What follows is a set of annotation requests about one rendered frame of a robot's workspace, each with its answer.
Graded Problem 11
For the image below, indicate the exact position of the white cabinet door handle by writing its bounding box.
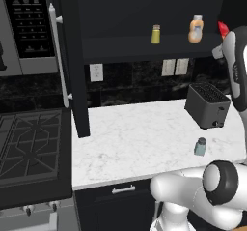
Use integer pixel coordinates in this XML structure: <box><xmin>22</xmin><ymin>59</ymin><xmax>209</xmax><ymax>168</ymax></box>
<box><xmin>47</xmin><ymin>3</ymin><xmax>73</xmax><ymax>109</ymax></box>

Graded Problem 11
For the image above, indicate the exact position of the grey teal shaker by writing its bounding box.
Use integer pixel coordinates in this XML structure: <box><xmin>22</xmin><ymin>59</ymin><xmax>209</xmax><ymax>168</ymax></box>
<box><xmin>193</xmin><ymin>136</ymin><xmax>207</xmax><ymax>157</ymax></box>

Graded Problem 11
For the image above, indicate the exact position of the silver oven front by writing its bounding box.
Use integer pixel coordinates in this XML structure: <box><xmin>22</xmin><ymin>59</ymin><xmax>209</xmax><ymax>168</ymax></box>
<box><xmin>0</xmin><ymin>197</ymin><xmax>80</xmax><ymax>231</ymax></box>

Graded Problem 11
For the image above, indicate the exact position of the yellow shaker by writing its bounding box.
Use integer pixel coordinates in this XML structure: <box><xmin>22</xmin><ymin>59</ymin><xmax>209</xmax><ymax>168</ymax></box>
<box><xmin>151</xmin><ymin>24</ymin><xmax>161</xmax><ymax>45</ymax></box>

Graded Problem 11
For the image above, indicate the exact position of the orange condiment bottle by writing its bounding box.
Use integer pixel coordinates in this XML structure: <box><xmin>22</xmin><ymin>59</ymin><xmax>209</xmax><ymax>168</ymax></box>
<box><xmin>187</xmin><ymin>14</ymin><xmax>205</xmax><ymax>44</ymax></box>

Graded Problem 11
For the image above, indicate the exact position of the white single wall outlet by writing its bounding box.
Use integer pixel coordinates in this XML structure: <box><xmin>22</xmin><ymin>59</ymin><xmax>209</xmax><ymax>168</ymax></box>
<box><xmin>89</xmin><ymin>63</ymin><xmax>104</xmax><ymax>83</ymax></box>

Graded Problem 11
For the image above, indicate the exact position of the silver black microwave oven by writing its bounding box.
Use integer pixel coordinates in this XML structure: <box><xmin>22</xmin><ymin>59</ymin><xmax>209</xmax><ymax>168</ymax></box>
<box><xmin>0</xmin><ymin>0</ymin><xmax>62</xmax><ymax>77</ymax></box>

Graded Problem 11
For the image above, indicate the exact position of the black wall cabinet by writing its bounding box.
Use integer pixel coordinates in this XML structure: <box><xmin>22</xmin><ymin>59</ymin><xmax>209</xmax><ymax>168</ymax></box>
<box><xmin>76</xmin><ymin>0</ymin><xmax>247</xmax><ymax>65</ymax></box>

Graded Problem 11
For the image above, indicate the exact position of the black gas hob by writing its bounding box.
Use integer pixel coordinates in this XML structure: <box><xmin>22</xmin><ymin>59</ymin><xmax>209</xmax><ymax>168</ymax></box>
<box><xmin>0</xmin><ymin>107</ymin><xmax>73</xmax><ymax>211</ymax></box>

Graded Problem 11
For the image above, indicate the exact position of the silver drawer handle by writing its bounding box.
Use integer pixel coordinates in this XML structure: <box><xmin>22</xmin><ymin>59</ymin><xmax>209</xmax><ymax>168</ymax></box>
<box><xmin>111</xmin><ymin>185</ymin><xmax>137</xmax><ymax>195</ymax></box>

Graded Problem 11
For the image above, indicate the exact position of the red bottle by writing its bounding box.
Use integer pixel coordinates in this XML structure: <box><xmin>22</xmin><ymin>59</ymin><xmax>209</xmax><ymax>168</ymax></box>
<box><xmin>217</xmin><ymin>20</ymin><xmax>230</xmax><ymax>42</ymax></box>

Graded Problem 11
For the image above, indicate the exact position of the dark grey toaster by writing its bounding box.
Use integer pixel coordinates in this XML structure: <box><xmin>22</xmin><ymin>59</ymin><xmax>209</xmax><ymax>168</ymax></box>
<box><xmin>184</xmin><ymin>82</ymin><xmax>232</xmax><ymax>130</ymax></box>

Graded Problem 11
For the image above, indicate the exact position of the white wall switch plate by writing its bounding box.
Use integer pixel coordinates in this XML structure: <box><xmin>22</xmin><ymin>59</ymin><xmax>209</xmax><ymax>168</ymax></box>
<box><xmin>161</xmin><ymin>58</ymin><xmax>177</xmax><ymax>77</ymax></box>
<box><xmin>174</xmin><ymin>58</ymin><xmax>190</xmax><ymax>76</ymax></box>

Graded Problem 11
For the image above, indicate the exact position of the black open cabinet door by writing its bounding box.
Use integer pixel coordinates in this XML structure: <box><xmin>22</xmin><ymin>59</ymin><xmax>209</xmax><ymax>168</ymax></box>
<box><xmin>57</xmin><ymin>0</ymin><xmax>92</xmax><ymax>139</ymax></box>

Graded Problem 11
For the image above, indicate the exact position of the black drawer front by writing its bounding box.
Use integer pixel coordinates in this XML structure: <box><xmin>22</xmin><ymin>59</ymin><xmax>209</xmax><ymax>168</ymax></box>
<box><xmin>73</xmin><ymin>178</ymin><xmax>157</xmax><ymax>206</ymax></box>

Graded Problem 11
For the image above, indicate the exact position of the black base cupboard door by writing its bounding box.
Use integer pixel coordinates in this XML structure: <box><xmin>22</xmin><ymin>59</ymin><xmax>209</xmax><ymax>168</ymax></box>
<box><xmin>76</xmin><ymin>198</ymin><xmax>159</xmax><ymax>231</ymax></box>

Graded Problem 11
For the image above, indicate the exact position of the silver hob knob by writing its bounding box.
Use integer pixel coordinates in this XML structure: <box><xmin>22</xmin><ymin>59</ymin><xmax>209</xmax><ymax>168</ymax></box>
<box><xmin>22</xmin><ymin>205</ymin><xmax>35</xmax><ymax>217</ymax></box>
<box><xmin>47</xmin><ymin>200</ymin><xmax>62</xmax><ymax>214</ymax></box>

